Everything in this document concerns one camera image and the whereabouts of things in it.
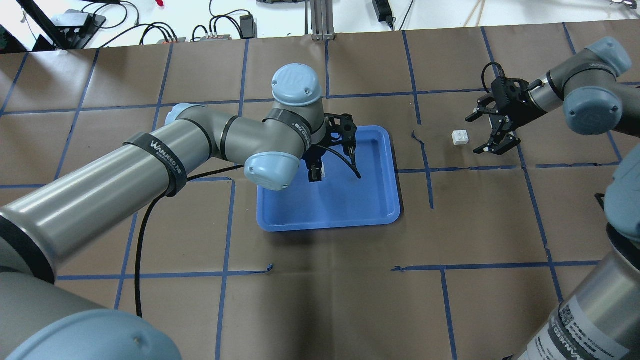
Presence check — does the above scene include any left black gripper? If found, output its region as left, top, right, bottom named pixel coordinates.
left=305, top=113, right=358, bottom=183

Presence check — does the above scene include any blue plastic tray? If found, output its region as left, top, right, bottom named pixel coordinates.
left=256, top=125, right=402, bottom=232

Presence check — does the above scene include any black power adapter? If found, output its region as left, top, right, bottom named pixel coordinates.
left=238, top=14, right=258, bottom=39

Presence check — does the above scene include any aluminium frame post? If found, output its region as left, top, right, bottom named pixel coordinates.
left=309, top=0, right=336, bottom=42

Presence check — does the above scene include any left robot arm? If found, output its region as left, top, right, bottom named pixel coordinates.
left=1, top=63, right=360, bottom=360

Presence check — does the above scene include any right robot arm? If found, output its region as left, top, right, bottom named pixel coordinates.
left=466, top=36, right=639, bottom=360

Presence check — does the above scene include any brown paper table cover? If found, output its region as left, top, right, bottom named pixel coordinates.
left=1, top=20, right=639, bottom=360

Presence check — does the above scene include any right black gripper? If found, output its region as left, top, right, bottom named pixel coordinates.
left=465, top=76, right=543, bottom=156

